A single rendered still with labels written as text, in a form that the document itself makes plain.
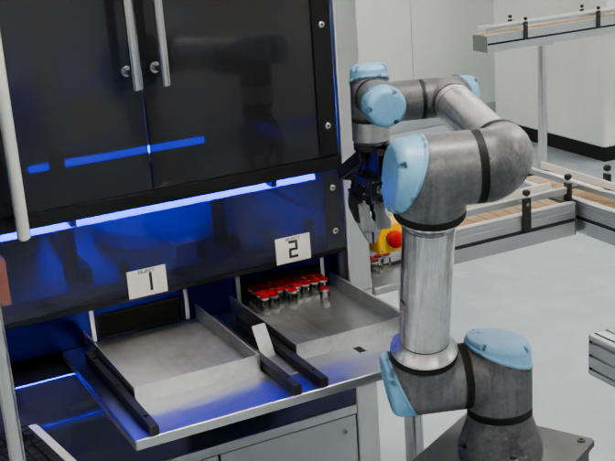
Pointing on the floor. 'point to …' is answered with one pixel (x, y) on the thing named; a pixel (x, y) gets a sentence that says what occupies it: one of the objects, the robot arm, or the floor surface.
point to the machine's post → (361, 255)
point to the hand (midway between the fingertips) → (370, 236)
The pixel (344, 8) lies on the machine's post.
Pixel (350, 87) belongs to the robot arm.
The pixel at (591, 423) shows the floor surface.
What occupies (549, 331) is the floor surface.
